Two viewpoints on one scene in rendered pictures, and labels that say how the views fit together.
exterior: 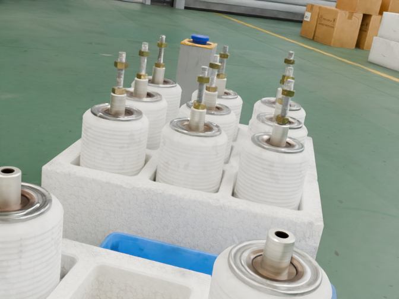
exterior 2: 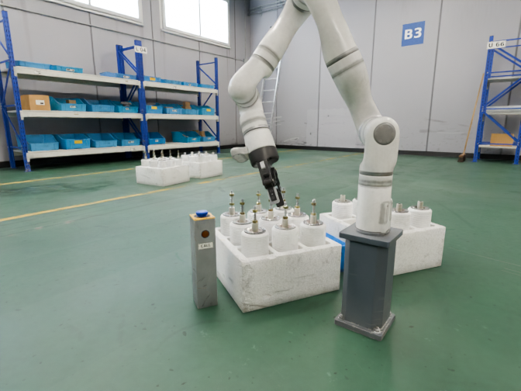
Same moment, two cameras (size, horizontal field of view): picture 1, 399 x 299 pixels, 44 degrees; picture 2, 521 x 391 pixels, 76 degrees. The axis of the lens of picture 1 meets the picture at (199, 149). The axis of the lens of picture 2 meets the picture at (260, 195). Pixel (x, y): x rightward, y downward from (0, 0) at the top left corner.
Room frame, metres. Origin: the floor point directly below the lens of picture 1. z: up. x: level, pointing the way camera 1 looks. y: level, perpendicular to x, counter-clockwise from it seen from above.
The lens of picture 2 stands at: (1.48, 1.04, 0.61)
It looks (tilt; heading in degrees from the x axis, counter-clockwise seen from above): 12 degrees down; 239
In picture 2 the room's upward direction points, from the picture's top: straight up
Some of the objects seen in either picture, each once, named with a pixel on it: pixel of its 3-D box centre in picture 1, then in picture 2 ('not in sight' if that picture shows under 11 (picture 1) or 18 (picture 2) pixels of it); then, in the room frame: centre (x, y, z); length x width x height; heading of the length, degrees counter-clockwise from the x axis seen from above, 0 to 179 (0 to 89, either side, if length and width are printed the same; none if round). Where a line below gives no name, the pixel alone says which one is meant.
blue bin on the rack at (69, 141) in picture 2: not in sight; (70, 141); (1.31, -4.74, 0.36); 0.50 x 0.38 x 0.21; 113
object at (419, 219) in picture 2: not in sight; (417, 227); (0.15, 0.20, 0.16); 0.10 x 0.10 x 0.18
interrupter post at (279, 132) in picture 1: (279, 134); not in sight; (0.67, -0.11, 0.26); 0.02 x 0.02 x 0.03
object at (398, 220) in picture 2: not in sight; (397, 230); (0.27, 0.18, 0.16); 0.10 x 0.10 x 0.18
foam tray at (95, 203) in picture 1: (195, 196); (270, 257); (0.80, 0.00, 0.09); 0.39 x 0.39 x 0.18; 83
